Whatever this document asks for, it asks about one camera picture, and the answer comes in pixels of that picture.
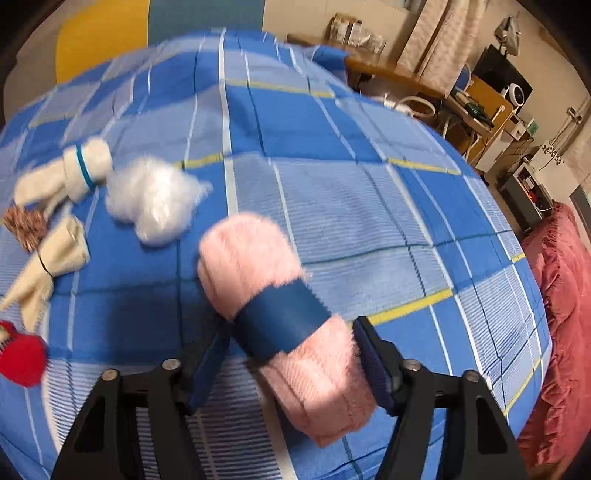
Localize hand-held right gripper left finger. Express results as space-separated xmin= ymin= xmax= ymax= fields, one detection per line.
xmin=51 ymin=318 xmax=232 ymax=480

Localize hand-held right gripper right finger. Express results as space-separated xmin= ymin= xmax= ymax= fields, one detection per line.
xmin=353 ymin=316 xmax=529 ymax=480

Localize pink fuzzy sock roll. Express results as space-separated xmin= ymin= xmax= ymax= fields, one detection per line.
xmin=198 ymin=212 xmax=377 ymax=448

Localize white cotton stuffing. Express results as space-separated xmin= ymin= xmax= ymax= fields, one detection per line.
xmin=105 ymin=156 xmax=213 ymax=246

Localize red plush toy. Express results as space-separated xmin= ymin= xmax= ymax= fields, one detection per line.
xmin=0 ymin=320 xmax=49 ymax=387

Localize beige sock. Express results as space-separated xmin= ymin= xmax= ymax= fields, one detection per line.
xmin=0 ymin=217 xmax=90 ymax=330

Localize brown scrunchie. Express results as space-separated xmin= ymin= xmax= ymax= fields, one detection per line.
xmin=2 ymin=205 xmax=49 ymax=252

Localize white sock with blue band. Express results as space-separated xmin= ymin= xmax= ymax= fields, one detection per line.
xmin=14 ymin=137 xmax=114 ymax=217

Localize blue checked tablecloth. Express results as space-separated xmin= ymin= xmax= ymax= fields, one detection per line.
xmin=0 ymin=30 xmax=552 ymax=480

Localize red quilt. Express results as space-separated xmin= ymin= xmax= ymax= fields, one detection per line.
xmin=517 ymin=203 xmax=591 ymax=467

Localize white floral box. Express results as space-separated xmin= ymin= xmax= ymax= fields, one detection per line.
xmin=531 ymin=141 xmax=566 ymax=178

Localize wooden desk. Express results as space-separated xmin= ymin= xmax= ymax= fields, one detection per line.
xmin=286 ymin=34 xmax=467 ymax=100

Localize white round fan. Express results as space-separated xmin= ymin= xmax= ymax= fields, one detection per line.
xmin=503 ymin=83 xmax=529 ymax=108

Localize black monitor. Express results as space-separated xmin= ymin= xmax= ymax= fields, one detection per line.
xmin=473 ymin=46 xmax=534 ymax=100

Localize long patterned curtain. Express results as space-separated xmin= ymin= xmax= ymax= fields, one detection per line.
xmin=397 ymin=0 xmax=492 ymax=90

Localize paper packets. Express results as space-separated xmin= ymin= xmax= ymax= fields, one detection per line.
xmin=330 ymin=14 xmax=386 ymax=51

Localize grey yellow blue chair back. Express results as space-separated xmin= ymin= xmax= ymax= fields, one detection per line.
xmin=55 ymin=0 xmax=264 ymax=86

